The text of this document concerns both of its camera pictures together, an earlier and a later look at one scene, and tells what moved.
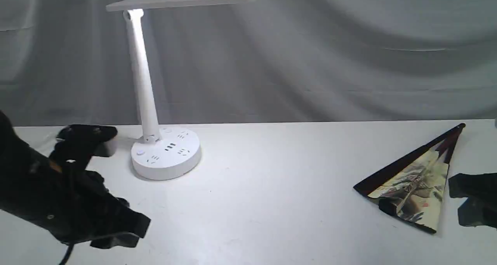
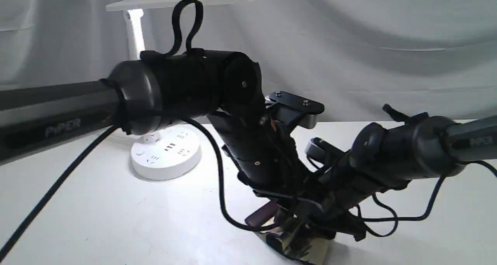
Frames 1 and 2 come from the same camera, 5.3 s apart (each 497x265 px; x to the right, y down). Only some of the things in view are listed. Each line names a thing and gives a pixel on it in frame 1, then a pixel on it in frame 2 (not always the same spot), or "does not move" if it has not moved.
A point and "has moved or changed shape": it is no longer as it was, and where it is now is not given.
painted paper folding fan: (413, 189) has moved or changed shape
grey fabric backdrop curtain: (292, 54) does not move
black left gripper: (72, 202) to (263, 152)
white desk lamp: (169, 153) does not move
